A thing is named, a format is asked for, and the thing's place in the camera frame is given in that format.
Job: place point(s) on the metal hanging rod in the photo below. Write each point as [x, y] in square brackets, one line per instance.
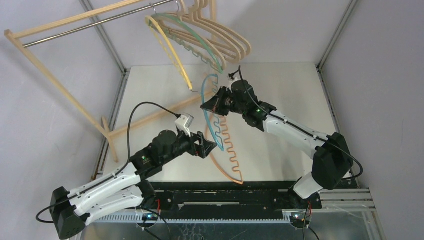
[92, 24]

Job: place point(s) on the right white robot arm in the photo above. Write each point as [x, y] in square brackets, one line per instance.
[330, 155]

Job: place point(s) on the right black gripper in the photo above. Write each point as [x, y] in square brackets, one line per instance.
[220, 102]

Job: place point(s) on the blue wire hanger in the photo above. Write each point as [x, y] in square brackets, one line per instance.
[212, 121]

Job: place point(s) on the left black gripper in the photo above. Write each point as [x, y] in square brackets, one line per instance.
[204, 147]

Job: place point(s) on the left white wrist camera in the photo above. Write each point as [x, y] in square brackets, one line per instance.
[183, 123]

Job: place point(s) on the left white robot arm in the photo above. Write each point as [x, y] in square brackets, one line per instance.
[126, 187]

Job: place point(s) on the beige plastic hanger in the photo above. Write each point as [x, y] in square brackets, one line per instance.
[244, 45]
[234, 46]
[205, 43]
[218, 36]

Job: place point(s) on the right aluminium frame post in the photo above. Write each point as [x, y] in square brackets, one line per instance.
[341, 26]

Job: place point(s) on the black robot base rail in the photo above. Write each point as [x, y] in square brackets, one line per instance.
[253, 201]

